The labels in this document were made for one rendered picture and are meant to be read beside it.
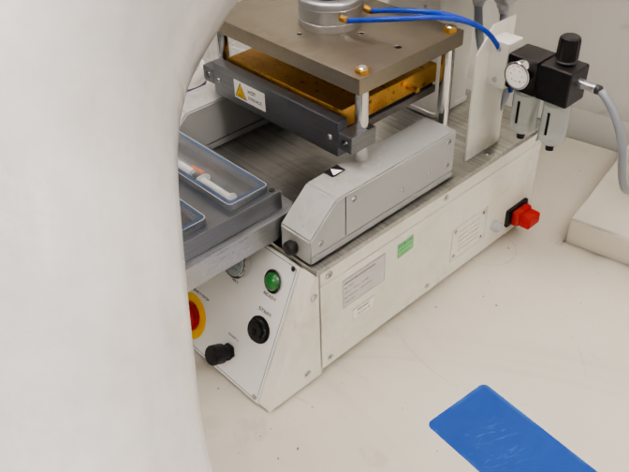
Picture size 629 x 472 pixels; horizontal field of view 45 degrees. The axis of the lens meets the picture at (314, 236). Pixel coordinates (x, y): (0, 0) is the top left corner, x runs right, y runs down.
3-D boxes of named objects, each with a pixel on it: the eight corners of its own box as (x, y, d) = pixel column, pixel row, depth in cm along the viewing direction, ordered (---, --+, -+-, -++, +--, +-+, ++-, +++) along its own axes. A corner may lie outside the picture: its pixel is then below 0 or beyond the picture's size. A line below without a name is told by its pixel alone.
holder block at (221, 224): (180, 144, 97) (177, 126, 95) (282, 208, 85) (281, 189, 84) (65, 197, 88) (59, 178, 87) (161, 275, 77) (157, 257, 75)
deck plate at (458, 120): (371, 54, 128) (371, 50, 127) (548, 126, 108) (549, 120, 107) (141, 159, 103) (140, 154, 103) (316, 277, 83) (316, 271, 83)
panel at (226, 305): (124, 286, 108) (151, 166, 102) (258, 404, 91) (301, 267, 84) (111, 287, 107) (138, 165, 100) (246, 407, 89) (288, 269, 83)
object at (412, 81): (323, 45, 108) (322, -21, 102) (445, 95, 95) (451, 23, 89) (229, 85, 99) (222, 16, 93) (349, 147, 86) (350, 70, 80)
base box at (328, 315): (369, 144, 138) (371, 56, 127) (546, 232, 116) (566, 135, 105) (117, 282, 110) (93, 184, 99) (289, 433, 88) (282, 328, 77)
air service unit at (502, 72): (493, 116, 100) (508, 7, 91) (592, 156, 92) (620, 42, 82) (469, 130, 97) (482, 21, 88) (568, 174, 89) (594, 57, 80)
